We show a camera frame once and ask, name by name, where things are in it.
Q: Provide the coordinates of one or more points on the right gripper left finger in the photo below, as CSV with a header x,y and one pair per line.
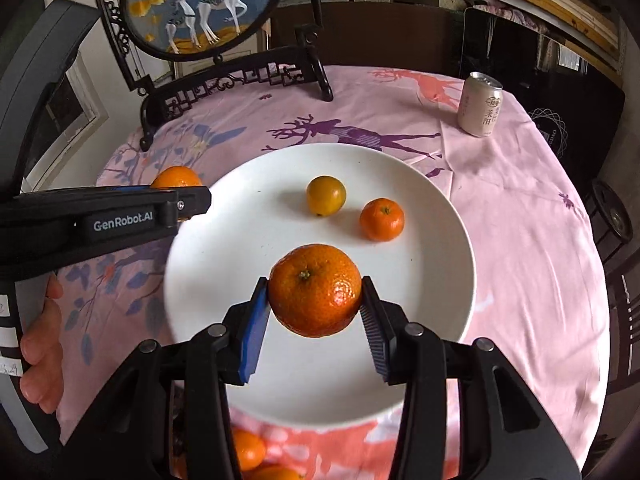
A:
x,y
246,324

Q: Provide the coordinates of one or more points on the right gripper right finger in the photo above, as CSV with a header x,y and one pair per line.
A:
x,y
390,345

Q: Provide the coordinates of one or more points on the large orange mandarin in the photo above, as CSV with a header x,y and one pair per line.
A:
x,y
314,291

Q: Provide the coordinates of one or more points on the left hand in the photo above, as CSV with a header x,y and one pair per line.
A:
x,y
42,384

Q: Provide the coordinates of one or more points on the small orange tangerine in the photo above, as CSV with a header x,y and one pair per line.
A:
x,y
382,220

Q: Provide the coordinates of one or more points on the white round plate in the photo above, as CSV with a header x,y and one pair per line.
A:
x,y
319,222

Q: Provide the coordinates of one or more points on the orange under gripper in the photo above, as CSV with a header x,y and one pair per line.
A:
x,y
250,449

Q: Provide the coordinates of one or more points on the yellow-green citrus fruit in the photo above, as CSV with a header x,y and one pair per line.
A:
x,y
325,196

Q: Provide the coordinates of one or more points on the orange behind left gripper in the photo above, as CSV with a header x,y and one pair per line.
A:
x,y
176,177

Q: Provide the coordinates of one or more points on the pink printed tablecloth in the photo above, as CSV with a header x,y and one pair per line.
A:
x,y
540,281

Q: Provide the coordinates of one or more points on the white beverage can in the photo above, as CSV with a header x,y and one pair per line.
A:
x,y
480,104

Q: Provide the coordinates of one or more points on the round deer painting screen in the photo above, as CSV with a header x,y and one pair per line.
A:
x,y
171,52

